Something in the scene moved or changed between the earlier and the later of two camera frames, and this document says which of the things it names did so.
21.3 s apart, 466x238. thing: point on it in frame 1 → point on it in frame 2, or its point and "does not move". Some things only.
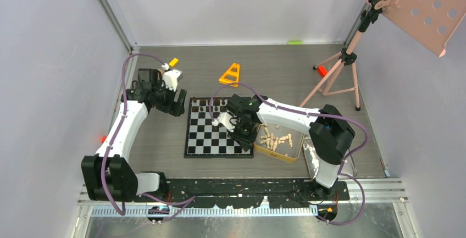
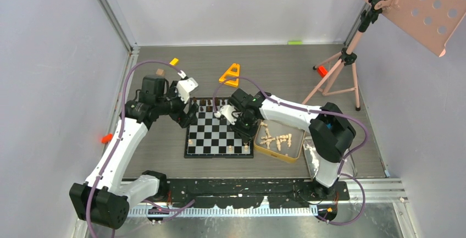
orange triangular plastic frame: [222, 80] does not move
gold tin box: [281, 142] does not move
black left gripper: [173, 108] → [182, 118]
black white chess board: [204, 140] does not move
